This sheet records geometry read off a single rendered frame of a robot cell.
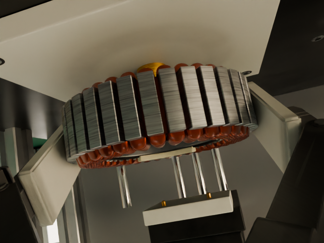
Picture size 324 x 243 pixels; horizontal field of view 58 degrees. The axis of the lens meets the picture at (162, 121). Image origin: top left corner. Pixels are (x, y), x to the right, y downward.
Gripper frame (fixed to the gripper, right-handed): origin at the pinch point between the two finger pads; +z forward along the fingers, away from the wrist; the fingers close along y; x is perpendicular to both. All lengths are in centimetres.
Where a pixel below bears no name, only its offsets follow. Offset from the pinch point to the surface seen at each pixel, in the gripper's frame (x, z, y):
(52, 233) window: -418, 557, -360
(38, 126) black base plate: -1.7, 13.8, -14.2
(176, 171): -9.3, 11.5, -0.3
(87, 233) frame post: -18.6, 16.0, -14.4
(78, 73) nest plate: 4.5, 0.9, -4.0
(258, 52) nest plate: 2.9, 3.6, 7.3
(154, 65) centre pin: 3.8, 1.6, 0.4
